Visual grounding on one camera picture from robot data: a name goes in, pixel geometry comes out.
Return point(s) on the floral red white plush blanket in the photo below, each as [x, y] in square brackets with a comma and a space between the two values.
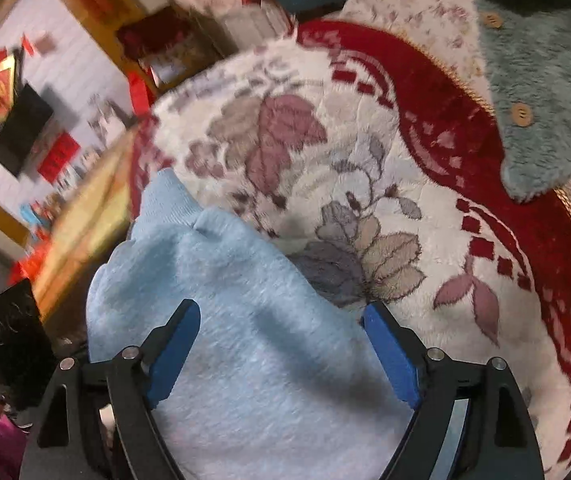
[365, 160]

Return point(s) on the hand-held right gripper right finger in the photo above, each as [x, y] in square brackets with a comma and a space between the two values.
[390, 360]

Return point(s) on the light blue pants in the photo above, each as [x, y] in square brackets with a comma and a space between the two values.
[275, 360]

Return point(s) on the grey fleece jacket with buttons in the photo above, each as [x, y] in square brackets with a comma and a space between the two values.
[540, 60]

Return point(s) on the black speaker box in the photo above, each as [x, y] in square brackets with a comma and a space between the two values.
[10, 340]

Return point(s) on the golden wooden board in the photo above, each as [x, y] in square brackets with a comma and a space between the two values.
[90, 220]

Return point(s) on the black wall television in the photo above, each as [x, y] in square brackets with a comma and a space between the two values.
[22, 127]

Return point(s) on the floral beige quilt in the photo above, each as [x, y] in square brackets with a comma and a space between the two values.
[415, 0]

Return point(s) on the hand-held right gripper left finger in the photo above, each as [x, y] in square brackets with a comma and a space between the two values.
[173, 360]

